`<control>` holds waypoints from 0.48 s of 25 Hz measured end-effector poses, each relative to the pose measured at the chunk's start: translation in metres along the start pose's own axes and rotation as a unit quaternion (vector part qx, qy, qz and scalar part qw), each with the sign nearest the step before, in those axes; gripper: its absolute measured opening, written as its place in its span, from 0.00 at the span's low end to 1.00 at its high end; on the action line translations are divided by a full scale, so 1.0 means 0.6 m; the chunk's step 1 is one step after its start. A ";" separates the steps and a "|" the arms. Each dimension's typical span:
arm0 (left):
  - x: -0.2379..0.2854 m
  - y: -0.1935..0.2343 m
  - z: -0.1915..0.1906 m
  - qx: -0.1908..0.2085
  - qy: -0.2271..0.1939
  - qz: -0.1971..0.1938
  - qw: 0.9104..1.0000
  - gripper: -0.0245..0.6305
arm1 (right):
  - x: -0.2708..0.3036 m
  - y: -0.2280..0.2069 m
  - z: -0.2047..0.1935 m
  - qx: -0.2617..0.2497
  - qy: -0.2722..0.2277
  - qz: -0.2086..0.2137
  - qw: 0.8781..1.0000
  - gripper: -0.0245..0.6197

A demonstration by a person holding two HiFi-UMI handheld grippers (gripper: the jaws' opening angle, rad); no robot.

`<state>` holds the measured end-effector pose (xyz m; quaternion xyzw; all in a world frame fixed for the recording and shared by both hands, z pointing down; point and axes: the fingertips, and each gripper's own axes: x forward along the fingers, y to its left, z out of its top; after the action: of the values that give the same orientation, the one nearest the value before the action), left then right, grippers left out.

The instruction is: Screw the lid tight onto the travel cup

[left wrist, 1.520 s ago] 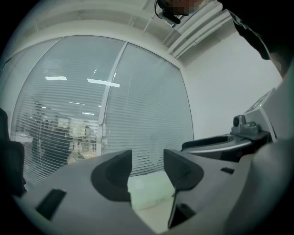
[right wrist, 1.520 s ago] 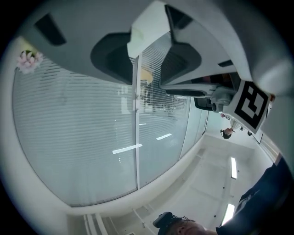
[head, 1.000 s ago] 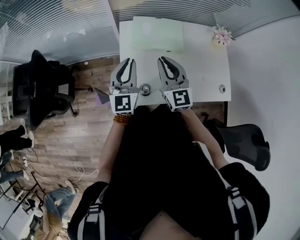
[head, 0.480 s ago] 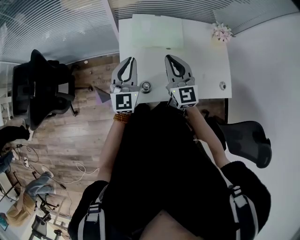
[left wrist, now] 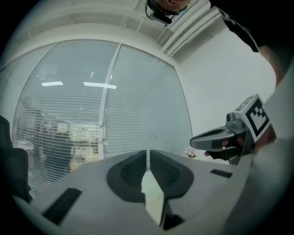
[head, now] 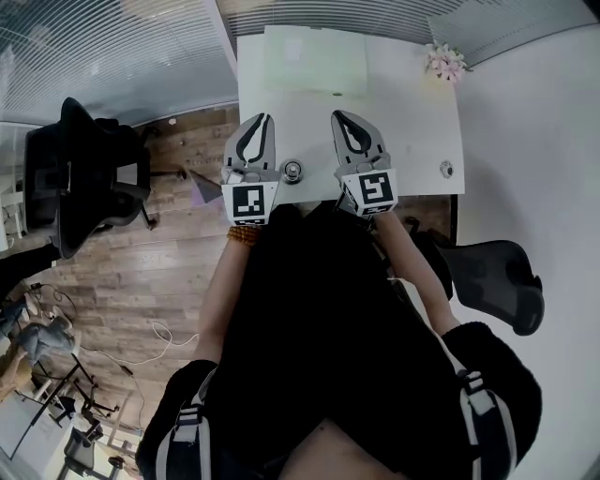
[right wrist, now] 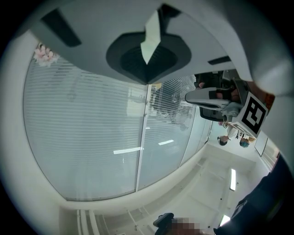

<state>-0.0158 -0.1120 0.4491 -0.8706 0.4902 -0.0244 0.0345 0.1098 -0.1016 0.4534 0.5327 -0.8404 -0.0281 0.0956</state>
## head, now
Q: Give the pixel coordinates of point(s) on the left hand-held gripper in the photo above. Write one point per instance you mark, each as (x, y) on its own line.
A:
(248, 201)

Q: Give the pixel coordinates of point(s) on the grey office chair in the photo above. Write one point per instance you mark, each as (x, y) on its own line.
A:
(82, 450)

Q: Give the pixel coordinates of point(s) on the person's left forearm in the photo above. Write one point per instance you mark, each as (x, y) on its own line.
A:
(225, 290)

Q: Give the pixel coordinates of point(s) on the pink flower bouquet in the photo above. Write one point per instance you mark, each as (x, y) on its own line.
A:
(445, 63)

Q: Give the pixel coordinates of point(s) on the black mesh office chair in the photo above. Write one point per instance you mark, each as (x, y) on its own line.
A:
(497, 281)
(75, 178)

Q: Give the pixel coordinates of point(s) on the person's face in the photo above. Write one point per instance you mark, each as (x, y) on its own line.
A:
(335, 454)

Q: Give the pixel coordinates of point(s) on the pale green flat box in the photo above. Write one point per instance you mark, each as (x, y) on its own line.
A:
(314, 61)

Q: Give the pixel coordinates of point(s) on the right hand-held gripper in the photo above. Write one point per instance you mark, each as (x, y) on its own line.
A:
(370, 187)

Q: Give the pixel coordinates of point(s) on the person's black shirt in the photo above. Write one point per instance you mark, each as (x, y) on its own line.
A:
(337, 328)

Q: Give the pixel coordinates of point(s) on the purple triangular panel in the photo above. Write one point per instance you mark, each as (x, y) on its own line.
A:
(204, 190)

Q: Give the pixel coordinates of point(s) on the person's right forearm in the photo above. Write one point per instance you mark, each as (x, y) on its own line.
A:
(412, 272)

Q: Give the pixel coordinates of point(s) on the black folding stand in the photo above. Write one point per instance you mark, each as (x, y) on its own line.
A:
(75, 389)

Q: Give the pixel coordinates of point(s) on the glass partition with blinds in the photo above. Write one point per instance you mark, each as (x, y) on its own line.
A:
(103, 56)

